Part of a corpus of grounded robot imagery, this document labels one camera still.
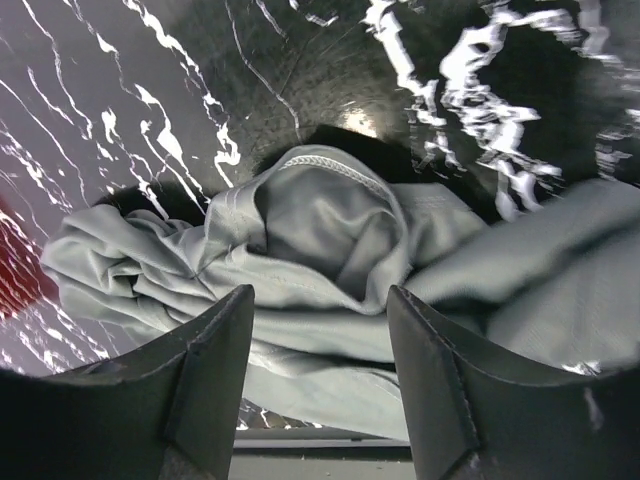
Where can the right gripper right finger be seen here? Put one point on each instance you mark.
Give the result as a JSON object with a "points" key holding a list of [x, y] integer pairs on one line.
{"points": [[475, 410]]}

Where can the dark grey t-shirt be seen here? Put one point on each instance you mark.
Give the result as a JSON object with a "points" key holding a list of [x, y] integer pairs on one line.
{"points": [[322, 239]]}

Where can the red plastic bin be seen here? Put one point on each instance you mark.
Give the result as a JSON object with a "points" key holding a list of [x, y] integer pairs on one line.
{"points": [[22, 280]]}

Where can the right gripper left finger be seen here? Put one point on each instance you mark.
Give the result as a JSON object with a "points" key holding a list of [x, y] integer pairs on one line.
{"points": [[162, 411]]}

